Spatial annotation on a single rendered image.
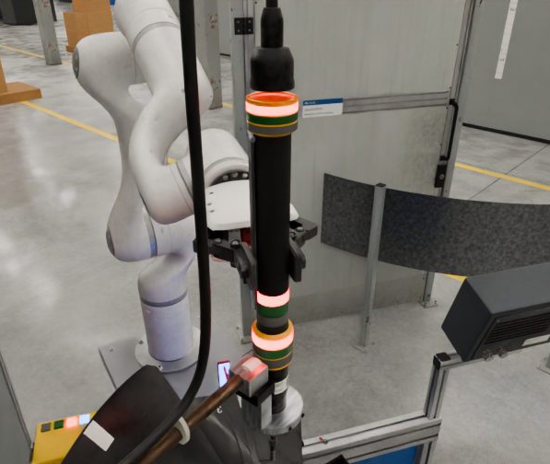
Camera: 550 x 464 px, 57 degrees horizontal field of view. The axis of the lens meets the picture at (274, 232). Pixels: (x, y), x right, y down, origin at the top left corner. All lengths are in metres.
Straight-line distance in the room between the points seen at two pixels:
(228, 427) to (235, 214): 0.47
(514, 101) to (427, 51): 4.19
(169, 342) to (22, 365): 1.80
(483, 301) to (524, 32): 5.62
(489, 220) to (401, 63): 0.84
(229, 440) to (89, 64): 0.71
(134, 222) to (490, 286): 0.80
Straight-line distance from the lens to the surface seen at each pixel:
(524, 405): 2.83
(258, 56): 0.41
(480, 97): 6.90
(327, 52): 2.40
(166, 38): 0.82
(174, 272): 1.22
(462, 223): 2.45
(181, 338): 1.33
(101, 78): 1.03
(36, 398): 2.84
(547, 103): 6.65
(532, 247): 2.59
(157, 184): 0.67
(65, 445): 1.12
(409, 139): 2.71
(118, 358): 1.43
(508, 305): 1.21
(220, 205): 0.55
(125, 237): 1.14
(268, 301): 0.50
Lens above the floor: 1.89
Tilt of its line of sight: 28 degrees down
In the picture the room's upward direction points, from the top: straight up
